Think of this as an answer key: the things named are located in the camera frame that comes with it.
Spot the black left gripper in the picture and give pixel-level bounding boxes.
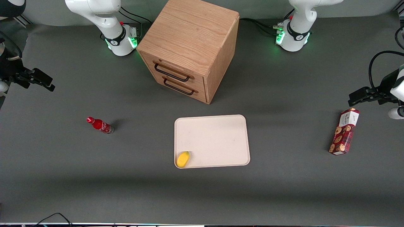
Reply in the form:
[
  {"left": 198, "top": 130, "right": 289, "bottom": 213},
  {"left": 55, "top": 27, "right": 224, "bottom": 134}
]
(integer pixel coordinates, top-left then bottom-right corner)
[{"left": 348, "top": 69, "right": 401, "bottom": 107}]

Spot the black base cable bundle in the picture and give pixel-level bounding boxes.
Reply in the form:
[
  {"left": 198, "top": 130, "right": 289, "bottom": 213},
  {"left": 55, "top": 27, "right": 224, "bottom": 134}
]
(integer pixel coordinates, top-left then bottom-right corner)
[
  {"left": 239, "top": 9, "right": 295, "bottom": 36},
  {"left": 119, "top": 6, "right": 152, "bottom": 25}
]

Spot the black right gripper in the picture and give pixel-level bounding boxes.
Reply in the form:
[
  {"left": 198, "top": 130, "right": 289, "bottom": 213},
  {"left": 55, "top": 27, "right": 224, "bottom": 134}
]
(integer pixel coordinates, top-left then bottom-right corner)
[{"left": 0, "top": 56, "right": 56, "bottom": 92}]

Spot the aluminium frame rail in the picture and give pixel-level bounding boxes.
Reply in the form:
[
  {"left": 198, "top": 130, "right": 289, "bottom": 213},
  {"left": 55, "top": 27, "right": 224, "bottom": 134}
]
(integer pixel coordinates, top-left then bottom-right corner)
[{"left": 13, "top": 14, "right": 33, "bottom": 27}]

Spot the yellow toy lemon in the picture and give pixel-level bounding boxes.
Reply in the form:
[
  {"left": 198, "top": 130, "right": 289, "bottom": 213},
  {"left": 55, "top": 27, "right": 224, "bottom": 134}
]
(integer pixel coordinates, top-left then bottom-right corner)
[{"left": 176, "top": 151, "right": 190, "bottom": 168}]

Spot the black metal drawer handle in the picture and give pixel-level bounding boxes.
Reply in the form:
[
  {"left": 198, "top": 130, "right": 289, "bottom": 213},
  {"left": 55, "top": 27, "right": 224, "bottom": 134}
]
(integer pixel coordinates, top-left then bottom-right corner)
[
  {"left": 163, "top": 78, "right": 195, "bottom": 96},
  {"left": 154, "top": 63, "right": 191, "bottom": 82}
]

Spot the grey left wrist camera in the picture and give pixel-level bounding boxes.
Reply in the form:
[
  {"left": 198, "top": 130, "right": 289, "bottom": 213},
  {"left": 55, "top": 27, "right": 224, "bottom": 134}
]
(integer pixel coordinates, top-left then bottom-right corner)
[{"left": 388, "top": 107, "right": 404, "bottom": 120}]

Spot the red coke bottle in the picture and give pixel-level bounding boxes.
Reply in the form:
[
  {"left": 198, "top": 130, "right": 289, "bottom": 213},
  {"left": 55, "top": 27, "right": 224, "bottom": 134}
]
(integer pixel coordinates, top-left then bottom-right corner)
[{"left": 86, "top": 117, "right": 114, "bottom": 135}]

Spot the short black arm cable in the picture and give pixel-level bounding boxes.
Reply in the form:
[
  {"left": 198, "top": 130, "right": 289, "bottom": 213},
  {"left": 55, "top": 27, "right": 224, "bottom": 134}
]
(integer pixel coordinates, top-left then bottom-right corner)
[{"left": 395, "top": 26, "right": 404, "bottom": 50}]

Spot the thin black table-edge cable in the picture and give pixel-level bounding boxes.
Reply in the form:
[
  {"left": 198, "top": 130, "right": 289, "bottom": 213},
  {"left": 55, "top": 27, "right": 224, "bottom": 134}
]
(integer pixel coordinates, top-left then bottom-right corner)
[{"left": 31, "top": 212, "right": 74, "bottom": 227}]

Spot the red cookie box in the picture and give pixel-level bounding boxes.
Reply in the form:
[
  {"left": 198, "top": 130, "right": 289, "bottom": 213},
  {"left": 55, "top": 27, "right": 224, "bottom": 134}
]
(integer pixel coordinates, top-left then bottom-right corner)
[{"left": 329, "top": 108, "right": 360, "bottom": 156}]

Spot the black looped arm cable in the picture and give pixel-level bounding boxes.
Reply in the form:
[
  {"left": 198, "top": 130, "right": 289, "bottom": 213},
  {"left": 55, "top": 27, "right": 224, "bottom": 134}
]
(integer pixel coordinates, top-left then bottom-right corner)
[{"left": 368, "top": 50, "right": 404, "bottom": 92}]

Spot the wooden two-drawer cabinet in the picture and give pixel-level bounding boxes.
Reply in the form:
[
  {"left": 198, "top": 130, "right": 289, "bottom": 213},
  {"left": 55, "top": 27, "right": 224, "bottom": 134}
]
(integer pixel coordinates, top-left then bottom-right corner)
[{"left": 136, "top": 0, "right": 240, "bottom": 105}]

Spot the beige rectangular tray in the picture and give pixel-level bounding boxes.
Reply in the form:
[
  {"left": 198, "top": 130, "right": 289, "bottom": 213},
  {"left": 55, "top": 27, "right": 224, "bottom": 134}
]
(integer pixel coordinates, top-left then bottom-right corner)
[{"left": 174, "top": 114, "right": 251, "bottom": 169}]

